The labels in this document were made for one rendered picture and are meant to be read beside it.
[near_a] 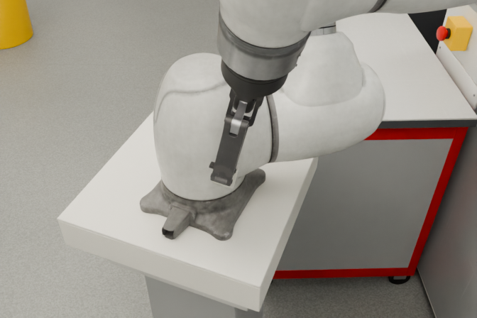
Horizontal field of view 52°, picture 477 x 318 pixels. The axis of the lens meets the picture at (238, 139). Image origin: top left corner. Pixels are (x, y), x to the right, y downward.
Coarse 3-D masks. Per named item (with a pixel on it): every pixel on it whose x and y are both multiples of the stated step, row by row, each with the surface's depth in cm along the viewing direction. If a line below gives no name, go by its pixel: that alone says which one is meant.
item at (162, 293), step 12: (120, 264) 92; (156, 276) 90; (156, 288) 101; (168, 288) 99; (180, 288) 97; (156, 300) 104; (168, 300) 102; (180, 300) 100; (192, 300) 98; (204, 300) 96; (216, 300) 87; (156, 312) 107; (168, 312) 105; (180, 312) 103; (192, 312) 101; (204, 312) 99; (216, 312) 97; (228, 312) 96; (240, 312) 100; (252, 312) 112
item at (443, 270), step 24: (456, 72) 139; (456, 168) 140; (456, 192) 140; (456, 216) 140; (432, 240) 157; (456, 240) 140; (432, 264) 157; (456, 264) 141; (432, 288) 158; (456, 288) 141; (456, 312) 141
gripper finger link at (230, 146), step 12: (228, 120) 53; (228, 132) 54; (240, 132) 53; (228, 144) 55; (240, 144) 55; (216, 156) 56; (228, 156) 56; (216, 168) 57; (228, 168) 57; (216, 180) 58; (228, 180) 58
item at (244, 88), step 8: (224, 64) 51; (224, 72) 52; (232, 72) 51; (232, 80) 52; (240, 80) 51; (248, 80) 50; (256, 80) 50; (264, 80) 50; (272, 80) 50; (280, 80) 52; (232, 88) 53; (240, 88) 52; (248, 88) 51; (256, 88) 51; (264, 88) 51; (272, 88) 52; (240, 96) 53; (248, 96) 53; (256, 96) 52; (264, 96) 53; (248, 104) 54; (248, 112) 55
